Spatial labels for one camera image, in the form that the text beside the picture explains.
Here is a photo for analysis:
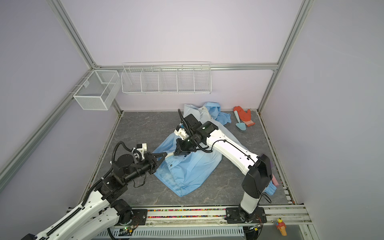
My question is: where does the white ventilation grille strip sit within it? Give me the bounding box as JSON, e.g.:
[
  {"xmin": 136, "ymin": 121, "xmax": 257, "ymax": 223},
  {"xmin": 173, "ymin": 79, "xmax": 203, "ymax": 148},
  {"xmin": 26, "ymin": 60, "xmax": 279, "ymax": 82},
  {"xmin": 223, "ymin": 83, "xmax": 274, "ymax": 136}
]
[{"xmin": 112, "ymin": 226, "xmax": 245, "ymax": 240}]

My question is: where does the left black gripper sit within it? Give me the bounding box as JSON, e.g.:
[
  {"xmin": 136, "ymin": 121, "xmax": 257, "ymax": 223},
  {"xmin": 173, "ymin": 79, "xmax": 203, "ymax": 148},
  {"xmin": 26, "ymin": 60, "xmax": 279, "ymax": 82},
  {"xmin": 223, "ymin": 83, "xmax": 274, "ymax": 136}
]
[{"xmin": 124, "ymin": 151, "xmax": 167, "ymax": 185}]

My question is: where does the teal toy trowel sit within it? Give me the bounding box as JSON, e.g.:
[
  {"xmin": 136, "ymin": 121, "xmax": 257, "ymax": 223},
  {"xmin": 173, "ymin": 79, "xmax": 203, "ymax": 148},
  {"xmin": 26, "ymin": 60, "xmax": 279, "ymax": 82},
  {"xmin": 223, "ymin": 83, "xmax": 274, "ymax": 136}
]
[{"xmin": 234, "ymin": 111, "xmax": 247, "ymax": 131}]

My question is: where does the purple pink toy shovel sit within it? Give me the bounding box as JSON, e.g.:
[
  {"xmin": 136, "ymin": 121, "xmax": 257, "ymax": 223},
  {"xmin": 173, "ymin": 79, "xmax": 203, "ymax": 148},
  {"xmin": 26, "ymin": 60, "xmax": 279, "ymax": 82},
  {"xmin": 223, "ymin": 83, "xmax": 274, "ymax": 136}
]
[{"xmin": 271, "ymin": 162, "xmax": 280, "ymax": 188}]

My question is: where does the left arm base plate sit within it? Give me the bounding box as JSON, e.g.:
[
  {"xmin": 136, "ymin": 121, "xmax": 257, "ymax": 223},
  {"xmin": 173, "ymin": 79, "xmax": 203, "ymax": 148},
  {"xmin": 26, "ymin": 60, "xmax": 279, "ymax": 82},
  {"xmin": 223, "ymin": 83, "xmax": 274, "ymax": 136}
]
[{"xmin": 119, "ymin": 209, "xmax": 148, "ymax": 226}]

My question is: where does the small toy figure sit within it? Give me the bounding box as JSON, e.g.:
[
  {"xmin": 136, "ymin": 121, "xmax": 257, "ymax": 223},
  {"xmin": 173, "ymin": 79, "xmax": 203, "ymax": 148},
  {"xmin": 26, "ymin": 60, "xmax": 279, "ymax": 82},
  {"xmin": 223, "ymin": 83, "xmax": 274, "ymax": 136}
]
[{"xmin": 276, "ymin": 218, "xmax": 288, "ymax": 237}]

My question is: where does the white mesh box basket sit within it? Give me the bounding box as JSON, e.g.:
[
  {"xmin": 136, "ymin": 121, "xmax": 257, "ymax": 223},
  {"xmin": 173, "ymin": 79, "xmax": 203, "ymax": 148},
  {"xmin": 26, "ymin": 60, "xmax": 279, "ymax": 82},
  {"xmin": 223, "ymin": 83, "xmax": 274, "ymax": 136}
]
[{"xmin": 74, "ymin": 70, "xmax": 121, "ymax": 111}]

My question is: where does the white wire wall shelf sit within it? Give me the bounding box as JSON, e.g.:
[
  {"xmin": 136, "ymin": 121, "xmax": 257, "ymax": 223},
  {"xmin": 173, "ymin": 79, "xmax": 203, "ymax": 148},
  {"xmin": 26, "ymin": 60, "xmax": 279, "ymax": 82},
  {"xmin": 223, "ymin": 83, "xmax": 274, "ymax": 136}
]
[{"xmin": 121, "ymin": 62, "xmax": 212, "ymax": 94}]

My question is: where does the light blue zip jacket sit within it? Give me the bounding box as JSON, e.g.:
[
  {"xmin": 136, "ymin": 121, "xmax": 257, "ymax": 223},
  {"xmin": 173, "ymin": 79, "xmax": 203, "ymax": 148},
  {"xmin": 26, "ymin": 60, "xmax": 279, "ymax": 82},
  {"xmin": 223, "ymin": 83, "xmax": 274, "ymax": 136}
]
[{"xmin": 152, "ymin": 101, "xmax": 277, "ymax": 198}]

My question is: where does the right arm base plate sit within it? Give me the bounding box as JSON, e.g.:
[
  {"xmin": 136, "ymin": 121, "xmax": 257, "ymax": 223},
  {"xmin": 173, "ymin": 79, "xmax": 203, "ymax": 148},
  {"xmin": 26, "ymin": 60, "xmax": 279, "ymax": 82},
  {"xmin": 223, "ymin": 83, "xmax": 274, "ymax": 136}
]
[{"xmin": 225, "ymin": 207, "xmax": 267, "ymax": 224}]

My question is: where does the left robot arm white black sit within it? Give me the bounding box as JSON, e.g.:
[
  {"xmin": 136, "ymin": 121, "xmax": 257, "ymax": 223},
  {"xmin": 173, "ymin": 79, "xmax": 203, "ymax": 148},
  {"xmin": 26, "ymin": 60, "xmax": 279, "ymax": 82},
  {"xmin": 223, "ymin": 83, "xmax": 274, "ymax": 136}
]
[{"xmin": 23, "ymin": 142, "xmax": 168, "ymax": 240}]

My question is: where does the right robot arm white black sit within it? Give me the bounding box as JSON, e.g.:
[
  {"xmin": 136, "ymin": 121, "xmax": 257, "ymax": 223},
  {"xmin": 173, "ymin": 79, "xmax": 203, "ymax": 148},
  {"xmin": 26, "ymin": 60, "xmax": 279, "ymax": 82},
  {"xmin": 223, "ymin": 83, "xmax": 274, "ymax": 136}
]
[{"xmin": 174, "ymin": 122, "xmax": 273, "ymax": 224}]

